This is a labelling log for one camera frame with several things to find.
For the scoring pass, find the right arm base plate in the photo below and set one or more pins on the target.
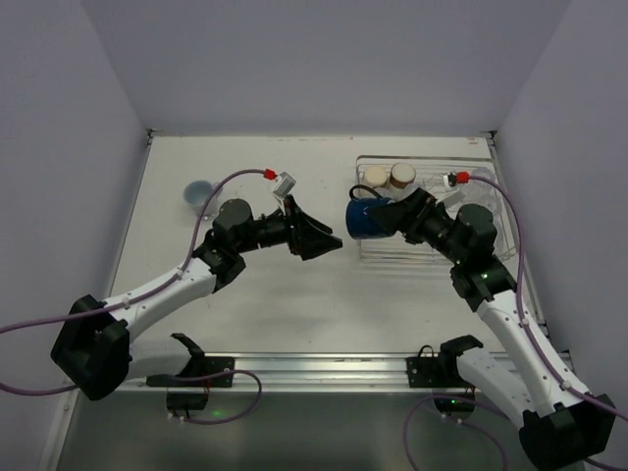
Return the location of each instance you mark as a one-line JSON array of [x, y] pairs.
[[435, 370]]

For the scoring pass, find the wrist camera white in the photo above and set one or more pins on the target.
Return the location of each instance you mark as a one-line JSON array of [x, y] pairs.
[[283, 185], [452, 183]]

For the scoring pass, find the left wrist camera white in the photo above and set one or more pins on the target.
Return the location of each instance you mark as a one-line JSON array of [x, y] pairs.
[[283, 185]]

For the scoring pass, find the right controller box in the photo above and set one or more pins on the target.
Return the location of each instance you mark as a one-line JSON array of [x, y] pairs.
[[458, 406]]

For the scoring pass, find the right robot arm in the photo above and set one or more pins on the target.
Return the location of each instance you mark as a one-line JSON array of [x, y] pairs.
[[558, 420]]

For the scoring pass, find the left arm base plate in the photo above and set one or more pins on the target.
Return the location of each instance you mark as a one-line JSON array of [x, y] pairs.
[[200, 372]]

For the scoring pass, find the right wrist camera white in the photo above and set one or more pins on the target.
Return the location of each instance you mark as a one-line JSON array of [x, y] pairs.
[[452, 183]]

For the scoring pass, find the dark blue mug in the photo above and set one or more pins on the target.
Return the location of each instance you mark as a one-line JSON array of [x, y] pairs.
[[359, 224]]

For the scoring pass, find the left controller box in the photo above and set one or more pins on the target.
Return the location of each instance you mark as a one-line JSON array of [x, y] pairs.
[[184, 403]]

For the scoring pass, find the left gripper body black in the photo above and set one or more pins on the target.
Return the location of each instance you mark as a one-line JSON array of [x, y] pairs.
[[294, 230]]

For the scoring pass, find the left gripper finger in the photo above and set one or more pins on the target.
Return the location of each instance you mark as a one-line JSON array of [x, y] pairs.
[[309, 246], [302, 222]]

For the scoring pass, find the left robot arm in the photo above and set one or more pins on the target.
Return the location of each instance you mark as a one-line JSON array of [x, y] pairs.
[[95, 347]]

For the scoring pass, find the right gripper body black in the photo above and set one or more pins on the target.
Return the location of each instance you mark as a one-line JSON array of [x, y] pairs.
[[414, 214]]

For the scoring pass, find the cream brown ceramic cup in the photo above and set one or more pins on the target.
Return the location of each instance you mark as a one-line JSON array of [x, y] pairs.
[[401, 176]]

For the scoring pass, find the controller box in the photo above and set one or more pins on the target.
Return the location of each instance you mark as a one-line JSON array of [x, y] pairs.
[[184, 403], [458, 406]]

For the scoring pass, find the aluminium mounting rail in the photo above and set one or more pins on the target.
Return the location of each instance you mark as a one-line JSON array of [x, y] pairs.
[[289, 369]]

